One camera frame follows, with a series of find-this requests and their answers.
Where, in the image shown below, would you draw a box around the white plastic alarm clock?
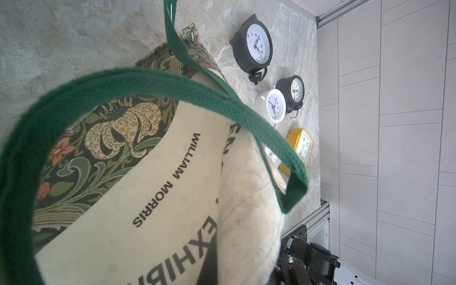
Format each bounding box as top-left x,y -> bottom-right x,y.
254,89 -> 286,127

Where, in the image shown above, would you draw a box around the canvas tote bag green handles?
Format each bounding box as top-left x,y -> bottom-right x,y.
1,1 -> 308,285

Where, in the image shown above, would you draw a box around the black twin bell alarm clock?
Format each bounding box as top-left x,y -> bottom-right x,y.
229,14 -> 273,85

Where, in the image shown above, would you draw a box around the small black alarm clock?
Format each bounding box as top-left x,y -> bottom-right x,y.
275,75 -> 305,118

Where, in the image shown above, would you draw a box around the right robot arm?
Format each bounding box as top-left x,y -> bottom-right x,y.
267,224 -> 381,285

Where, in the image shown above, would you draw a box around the yellow square alarm clock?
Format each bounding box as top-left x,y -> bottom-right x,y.
286,129 -> 315,168

